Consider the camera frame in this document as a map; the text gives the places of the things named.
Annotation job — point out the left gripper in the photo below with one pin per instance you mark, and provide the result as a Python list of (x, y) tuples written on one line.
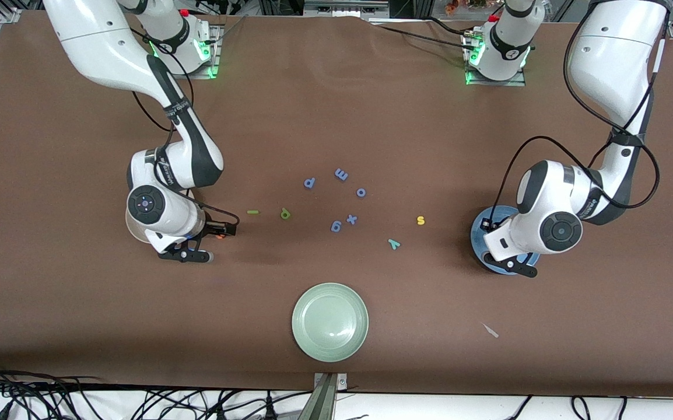
[(485, 228)]

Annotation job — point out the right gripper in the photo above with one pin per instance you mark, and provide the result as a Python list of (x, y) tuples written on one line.
[(214, 229)]

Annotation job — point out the green foam letter p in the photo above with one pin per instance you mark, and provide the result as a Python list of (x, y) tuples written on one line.
[(282, 212)]

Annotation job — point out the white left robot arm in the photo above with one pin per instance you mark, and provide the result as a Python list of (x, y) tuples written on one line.
[(616, 58)]

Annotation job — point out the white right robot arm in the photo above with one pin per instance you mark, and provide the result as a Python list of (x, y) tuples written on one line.
[(109, 46)]

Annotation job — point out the blue round plate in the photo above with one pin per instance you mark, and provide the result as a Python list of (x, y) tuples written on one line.
[(477, 239)]

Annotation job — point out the beige round plate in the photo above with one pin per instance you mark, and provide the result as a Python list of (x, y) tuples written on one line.
[(136, 233)]

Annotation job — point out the small white paper scrap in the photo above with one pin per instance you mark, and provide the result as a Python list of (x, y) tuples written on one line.
[(491, 331)]

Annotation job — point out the blue foam letter p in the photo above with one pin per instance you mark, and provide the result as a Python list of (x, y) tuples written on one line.
[(313, 182)]

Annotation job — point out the blue foam letter g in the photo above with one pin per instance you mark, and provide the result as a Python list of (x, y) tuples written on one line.
[(333, 227)]

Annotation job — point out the teal foam letter y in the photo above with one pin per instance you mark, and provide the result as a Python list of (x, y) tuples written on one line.
[(394, 244)]

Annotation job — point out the blue foam letter x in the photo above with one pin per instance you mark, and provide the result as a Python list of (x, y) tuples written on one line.
[(351, 219)]

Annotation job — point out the blue foam letter m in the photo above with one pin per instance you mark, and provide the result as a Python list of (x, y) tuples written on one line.
[(341, 174)]

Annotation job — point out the pale green round plate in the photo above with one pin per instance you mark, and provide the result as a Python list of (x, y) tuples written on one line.
[(329, 322)]

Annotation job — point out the brown table cover sheet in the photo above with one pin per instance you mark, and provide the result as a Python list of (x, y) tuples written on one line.
[(336, 116)]

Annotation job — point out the orange brown dried plant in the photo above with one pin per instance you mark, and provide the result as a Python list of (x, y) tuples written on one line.
[(465, 4)]

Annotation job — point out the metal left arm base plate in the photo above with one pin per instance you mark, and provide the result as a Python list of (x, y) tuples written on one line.
[(488, 83)]

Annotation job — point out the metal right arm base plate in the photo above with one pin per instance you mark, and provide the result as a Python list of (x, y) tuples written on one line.
[(215, 55)]

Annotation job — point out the metal table edge bracket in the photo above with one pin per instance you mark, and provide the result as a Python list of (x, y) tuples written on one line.
[(328, 402)]

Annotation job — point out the aluminium frame profile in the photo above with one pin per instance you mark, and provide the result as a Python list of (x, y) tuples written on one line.
[(345, 7)]

